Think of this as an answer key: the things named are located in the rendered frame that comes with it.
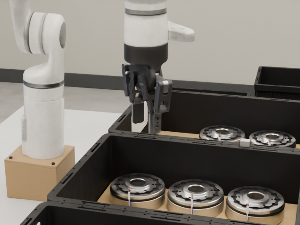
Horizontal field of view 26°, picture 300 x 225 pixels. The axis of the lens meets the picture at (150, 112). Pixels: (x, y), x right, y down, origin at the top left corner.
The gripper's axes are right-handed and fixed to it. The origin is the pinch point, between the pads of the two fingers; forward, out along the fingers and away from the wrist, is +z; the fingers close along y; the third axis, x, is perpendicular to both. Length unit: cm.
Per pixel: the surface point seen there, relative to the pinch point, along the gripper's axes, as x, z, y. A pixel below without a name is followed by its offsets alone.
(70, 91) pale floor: 114, 101, -310
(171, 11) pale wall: 173, 44, -273
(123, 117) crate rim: 6.3, 7.4, -21.0
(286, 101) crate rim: 42.7, 7.2, -11.3
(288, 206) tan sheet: 22.6, 17.0, 13.3
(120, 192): -4.4, 13.8, -1.8
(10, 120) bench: 3, 30, -91
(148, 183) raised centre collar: 1.4, 13.3, -1.6
